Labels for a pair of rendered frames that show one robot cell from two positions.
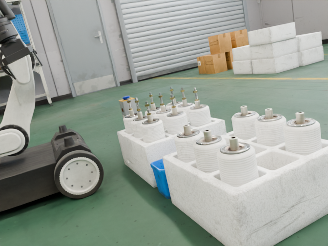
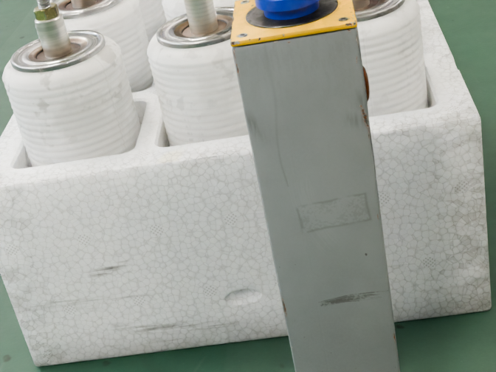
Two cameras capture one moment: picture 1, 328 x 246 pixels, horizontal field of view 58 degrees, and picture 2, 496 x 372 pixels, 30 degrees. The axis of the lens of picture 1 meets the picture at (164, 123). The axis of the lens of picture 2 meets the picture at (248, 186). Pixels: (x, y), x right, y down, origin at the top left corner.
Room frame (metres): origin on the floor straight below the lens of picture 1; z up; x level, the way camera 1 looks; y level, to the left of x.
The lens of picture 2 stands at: (2.08, 0.39, 0.49)
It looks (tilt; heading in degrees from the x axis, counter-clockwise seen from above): 29 degrees down; 210
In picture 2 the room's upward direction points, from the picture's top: 12 degrees counter-clockwise
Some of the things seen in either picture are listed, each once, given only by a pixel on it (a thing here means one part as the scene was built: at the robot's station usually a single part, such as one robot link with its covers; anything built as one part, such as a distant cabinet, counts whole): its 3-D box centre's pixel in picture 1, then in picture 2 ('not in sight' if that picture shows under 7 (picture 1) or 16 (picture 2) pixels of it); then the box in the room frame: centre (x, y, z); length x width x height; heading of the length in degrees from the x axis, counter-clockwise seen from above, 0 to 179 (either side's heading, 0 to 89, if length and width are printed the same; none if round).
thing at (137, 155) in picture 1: (170, 143); (244, 141); (1.38, -0.01, 0.09); 0.39 x 0.39 x 0.18; 23
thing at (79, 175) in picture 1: (79, 174); not in sight; (1.19, 0.39, 0.10); 0.20 x 0.05 x 0.20; 110
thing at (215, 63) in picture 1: (215, 63); not in sight; (5.08, -1.05, 0.15); 0.30 x 0.24 x 0.30; 19
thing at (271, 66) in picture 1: (274, 63); not in sight; (3.78, -1.53, 0.09); 0.39 x 0.39 x 0.18; 24
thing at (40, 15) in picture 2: not in sight; (46, 11); (1.53, -0.07, 0.29); 0.02 x 0.02 x 0.01; 0
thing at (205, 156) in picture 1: (214, 169); not in sight; (0.82, -0.12, 0.16); 0.10 x 0.10 x 0.18
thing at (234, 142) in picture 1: (234, 143); not in sight; (0.71, -0.16, 0.26); 0.02 x 0.02 x 0.03
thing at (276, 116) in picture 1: (269, 118); not in sight; (0.91, -0.33, 0.25); 0.08 x 0.08 x 0.01
